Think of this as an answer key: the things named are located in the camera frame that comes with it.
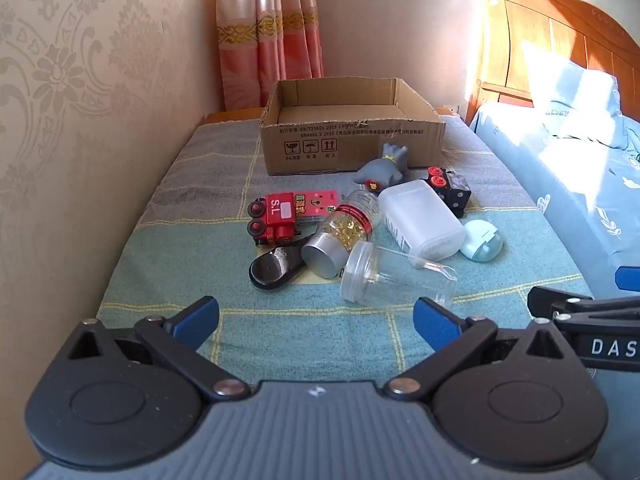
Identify white plastic container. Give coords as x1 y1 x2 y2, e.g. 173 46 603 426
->
377 180 467 262

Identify clear plastic jar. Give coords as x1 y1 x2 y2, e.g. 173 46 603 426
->
340 240 458 311

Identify pink curtain with gold band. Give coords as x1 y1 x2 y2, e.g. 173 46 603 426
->
214 0 325 111

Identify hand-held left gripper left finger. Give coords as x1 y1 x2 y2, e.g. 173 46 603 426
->
66 296 252 403

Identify grey toy figure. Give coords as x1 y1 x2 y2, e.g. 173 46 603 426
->
354 143 412 192

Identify black toy car red wheels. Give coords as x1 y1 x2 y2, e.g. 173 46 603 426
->
417 166 472 219

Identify light blue pillow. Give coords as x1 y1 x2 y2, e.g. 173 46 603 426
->
520 40 633 151

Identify clear glass dropper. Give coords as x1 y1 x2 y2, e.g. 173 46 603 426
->
381 247 458 281

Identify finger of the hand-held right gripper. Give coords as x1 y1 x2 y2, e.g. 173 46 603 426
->
615 266 640 292
527 285 640 332

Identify pink label plastic case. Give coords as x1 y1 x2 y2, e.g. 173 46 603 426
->
292 190 342 223

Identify wooden bed headboard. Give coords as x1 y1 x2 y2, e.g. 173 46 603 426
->
465 0 640 126

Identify blue patterned bed sheet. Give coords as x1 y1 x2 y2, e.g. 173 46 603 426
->
467 102 640 301

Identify brown cardboard box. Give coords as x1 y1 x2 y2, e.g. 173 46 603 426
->
258 77 447 177

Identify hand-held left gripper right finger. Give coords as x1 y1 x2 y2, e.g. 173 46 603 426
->
382 296 571 402

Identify light blue round case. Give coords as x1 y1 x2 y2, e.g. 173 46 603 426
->
459 219 504 264

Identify red toy train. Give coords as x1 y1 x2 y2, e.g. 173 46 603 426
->
246 193 301 247

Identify capsule jar with silver lid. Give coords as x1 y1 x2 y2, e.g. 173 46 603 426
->
301 189 383 280

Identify checked teal grey cloth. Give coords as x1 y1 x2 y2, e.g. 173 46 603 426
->
95 115 596 376

